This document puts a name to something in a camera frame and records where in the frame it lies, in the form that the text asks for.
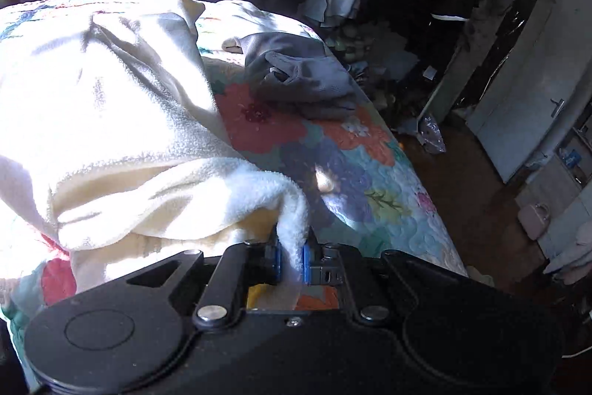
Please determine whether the pile of clothes on floor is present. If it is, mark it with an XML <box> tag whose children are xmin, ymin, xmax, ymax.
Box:
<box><xmin>324</xmin><ymin>24</ymin><xmax>419</xmax><ymax>132</ymax></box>

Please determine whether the dark glossy panel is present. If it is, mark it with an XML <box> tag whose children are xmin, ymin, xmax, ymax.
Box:
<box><xmin>416</xmin><ymin>0</ymin><xmax>556</xmax><ymax>125</ymax></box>

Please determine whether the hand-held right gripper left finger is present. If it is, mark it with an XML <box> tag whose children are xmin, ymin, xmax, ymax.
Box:
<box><xmin>125</xmin><ymin>235</ymin><xmax>284</xmax><ymax>331</ymax></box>

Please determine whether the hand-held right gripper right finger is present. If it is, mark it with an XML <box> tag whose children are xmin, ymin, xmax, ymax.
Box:
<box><xmin>302</xmin><ymin>233</ymin><xmax>468</xmax><ymax>326</ymax></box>

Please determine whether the clear plastic bag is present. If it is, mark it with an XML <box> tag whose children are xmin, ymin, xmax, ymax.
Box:
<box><xmin>416</xmin><ymin>113</ymin><xmax>447</xmax><ymax>154</ymax></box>

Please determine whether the grey garment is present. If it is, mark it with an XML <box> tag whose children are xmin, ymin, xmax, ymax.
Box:
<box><xmin>244</xmin><ymin>31</ymin><xmax>360</xmax><ymax>121</ymax></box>

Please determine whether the white door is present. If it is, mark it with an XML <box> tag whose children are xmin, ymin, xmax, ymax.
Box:
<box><xmin>466</xmin><ymin>0</ymin><xmax>592</xmax><ymax>184</ymax></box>

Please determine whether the floral quilt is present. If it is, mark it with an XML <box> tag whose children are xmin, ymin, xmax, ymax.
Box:
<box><xmin>0</xmin><ymin>0</ymin><xmax>468</xmax><ymax>377</ymax></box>

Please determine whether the pink handbag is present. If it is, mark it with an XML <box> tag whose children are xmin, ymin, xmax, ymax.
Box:
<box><xmin>517</xmin><ymin>202</ymin><xmax>554</xmax><ymax>241</ymax></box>

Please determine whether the white fleece jacket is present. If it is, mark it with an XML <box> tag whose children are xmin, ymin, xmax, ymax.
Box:
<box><xmin>0</xmin><ymin>0</ymin><xmax>310</xmax><ymax>312</ymax></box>

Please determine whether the pale pink cloth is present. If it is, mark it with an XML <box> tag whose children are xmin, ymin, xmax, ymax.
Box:
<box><xmin>543</xmin><ymin>223</ymin><xmax>592</xmax><ymax>285</ymax></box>

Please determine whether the wooden cabinet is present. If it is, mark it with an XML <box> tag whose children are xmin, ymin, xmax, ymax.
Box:
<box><xmin>513</xmin><ymin>130</ymin><xmax>592</xmax><ymax>259</ymax></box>

